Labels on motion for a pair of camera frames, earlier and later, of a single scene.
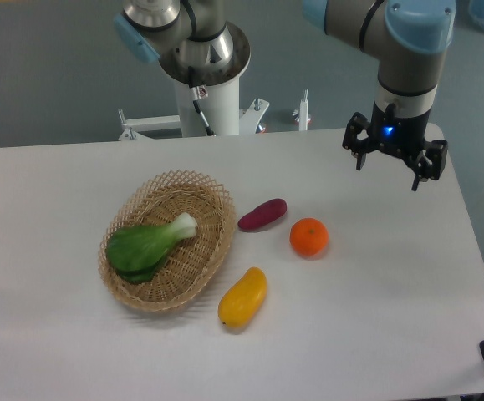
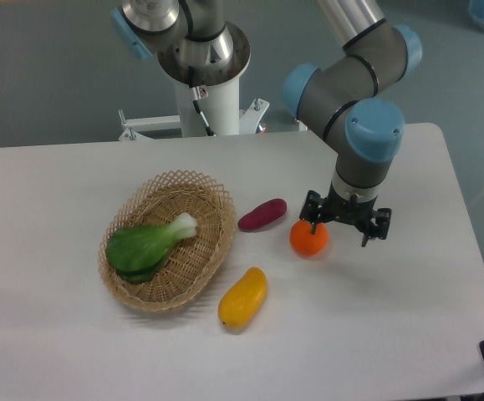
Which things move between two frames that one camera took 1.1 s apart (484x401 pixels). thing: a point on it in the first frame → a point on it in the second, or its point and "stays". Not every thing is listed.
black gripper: x=402 y=136 → x=359 y=214
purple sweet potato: x=266 y=212 stays
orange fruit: x=308 y=237 stays
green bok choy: x=138 y=251 stays
